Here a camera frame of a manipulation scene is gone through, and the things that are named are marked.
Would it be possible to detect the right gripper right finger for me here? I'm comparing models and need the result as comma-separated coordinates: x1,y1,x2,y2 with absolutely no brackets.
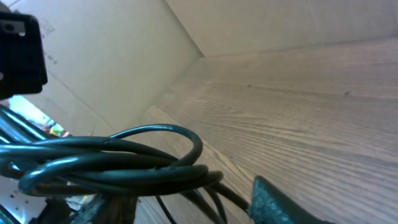
248,175,331,224

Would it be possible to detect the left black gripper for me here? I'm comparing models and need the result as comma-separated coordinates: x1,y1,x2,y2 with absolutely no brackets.
1,12,48,100

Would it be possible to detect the thick black USB cable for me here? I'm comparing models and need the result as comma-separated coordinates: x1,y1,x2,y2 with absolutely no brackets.
0,104,249,224

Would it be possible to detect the thin black USB cable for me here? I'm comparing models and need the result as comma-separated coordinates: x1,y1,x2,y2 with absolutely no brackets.
155,195,180,224

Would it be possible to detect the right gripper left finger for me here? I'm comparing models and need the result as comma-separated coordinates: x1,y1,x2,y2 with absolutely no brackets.
71,194,138,224

